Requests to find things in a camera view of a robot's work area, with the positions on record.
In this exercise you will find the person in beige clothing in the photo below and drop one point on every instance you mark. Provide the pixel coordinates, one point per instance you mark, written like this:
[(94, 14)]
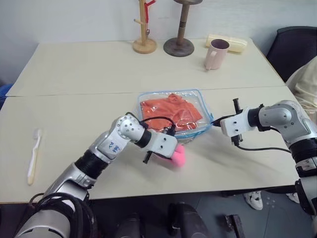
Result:
[(305, 84)]

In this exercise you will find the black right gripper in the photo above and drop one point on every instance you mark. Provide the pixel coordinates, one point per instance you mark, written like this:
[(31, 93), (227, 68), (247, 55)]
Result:
[(237, 104)]

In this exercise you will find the clear plastic pouch blue trim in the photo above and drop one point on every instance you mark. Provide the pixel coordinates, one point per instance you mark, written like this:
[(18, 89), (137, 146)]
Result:
[(198, 99)]

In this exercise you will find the orange cloth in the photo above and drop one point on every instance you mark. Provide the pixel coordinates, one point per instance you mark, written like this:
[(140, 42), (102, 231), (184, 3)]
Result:
[(163, 109)]

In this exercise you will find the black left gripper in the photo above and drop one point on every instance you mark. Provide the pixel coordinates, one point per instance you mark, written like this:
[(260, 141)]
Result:
[(147, 157)]

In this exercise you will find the white beige toothbrush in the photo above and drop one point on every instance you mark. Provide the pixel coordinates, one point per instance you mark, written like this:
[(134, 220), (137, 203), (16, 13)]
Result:
[(33, 158)]

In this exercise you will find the white sneaker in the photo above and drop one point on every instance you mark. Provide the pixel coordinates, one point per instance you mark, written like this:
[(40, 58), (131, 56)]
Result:
[(293, 197), (253, 199)]

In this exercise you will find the pink plastic mug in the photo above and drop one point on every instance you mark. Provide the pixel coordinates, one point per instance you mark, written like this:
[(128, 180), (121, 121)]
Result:
[(215, 55)]

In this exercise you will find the dark rounded shape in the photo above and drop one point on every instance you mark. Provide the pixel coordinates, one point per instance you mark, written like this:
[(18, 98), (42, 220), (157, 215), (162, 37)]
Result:
[(187, 220), (130, 226)]

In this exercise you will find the pink soft sponge block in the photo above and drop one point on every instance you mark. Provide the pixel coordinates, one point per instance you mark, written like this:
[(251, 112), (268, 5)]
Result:
[(179, 156)]

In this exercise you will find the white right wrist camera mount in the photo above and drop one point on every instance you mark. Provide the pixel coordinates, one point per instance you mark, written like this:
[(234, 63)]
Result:
[(235, 125)]

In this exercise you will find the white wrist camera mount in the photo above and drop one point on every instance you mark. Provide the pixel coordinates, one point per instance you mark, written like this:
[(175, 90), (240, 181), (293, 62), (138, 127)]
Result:
[(235, 125), (164, 145)]

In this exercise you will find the dark wooden hat stand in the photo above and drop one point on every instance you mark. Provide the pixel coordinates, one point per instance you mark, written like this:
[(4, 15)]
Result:
[(180, 39)]

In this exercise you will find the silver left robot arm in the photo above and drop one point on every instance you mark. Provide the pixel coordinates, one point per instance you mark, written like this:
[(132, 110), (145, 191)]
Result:
[(123, 129)]

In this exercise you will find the pale yellow oblong case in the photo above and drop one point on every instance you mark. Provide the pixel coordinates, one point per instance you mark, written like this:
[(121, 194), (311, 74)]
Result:
[(237, 44)]

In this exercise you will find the dark brown flat bar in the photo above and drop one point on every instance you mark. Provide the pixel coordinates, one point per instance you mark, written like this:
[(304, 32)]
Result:
[(234, 225)]

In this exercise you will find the black office chair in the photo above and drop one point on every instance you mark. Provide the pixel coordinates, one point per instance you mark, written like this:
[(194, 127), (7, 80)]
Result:
[(289, 49)]

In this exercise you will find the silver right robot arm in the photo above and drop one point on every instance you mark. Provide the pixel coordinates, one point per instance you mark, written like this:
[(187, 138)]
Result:
[(282, 114)]

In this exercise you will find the light wooden peg stand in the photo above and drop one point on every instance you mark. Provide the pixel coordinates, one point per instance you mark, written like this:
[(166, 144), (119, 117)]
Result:
[(144, 37)]

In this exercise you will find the blue plastic stack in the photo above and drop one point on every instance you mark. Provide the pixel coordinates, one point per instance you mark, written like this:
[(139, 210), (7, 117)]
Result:
[(3, 94)]

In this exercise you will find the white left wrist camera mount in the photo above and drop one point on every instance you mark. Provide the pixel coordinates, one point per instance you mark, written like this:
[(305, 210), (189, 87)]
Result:
[(164, 145)]

